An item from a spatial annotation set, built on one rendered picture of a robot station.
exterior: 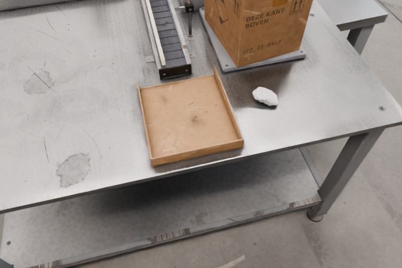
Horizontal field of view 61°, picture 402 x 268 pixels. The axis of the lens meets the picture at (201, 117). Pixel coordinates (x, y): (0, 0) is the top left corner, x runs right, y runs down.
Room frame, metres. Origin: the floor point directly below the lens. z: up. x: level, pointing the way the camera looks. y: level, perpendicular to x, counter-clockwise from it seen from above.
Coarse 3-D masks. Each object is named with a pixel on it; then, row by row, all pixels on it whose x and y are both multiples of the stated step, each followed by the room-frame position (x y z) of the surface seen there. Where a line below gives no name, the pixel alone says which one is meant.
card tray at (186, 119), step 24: (216, 72) 0.80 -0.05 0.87; (144, 96) 0.73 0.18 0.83; (168, 96) 0.73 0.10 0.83; (192, 96) 0.72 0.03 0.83; (216, 96) 0.72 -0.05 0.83; (144, 120) 0.60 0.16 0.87; (168, 120) 0.63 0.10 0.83; (192, 120) 0.63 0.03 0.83; (216, 120) 0.63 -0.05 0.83; (168, 144) 0.54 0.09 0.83; (192, 144) 0.54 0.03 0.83; (216, 144) 0.52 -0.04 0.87; (240, 144) 0.53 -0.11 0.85
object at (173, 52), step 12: (156, 0) 1.19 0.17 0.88; (156, 12) 1.11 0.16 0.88; (168, 12) 1.11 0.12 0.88; (156, 24) 1.04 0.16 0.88; (168, 24) 1.04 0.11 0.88; (168, 36) 0.97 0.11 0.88; (168, 48) 0.90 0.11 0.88; (180, 48) 0.90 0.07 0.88; (168, 60) 0.84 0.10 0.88; (180, 60) 0.84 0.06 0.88
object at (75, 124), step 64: (128, 0) 1.27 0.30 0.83; (0, 64) 0.90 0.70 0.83; (64, 64) 0.89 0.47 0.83; (128, 64) 0.88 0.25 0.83; (192, 64) 0.88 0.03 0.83; (320, 64) 0.87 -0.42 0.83; (0, 128) 0.62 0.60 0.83; (64, 128) 0.61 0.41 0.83; (128, 128) 0.61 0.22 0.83; (256, 128) 0.60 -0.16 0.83; (320, 128) 0.59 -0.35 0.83; (384, 128) 0.60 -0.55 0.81; (0, 192) 0.41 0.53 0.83; (64, 192) 0.40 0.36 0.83
